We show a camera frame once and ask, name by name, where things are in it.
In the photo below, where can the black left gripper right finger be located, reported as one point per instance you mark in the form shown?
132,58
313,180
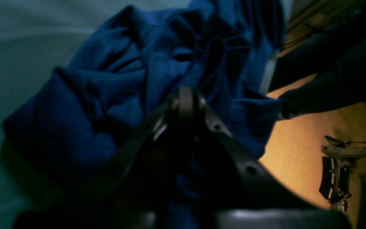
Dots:
239,192

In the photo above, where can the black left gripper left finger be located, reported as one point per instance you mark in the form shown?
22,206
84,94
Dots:
133,189

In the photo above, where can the dark blue t-shirt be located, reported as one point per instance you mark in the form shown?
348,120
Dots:
132,65

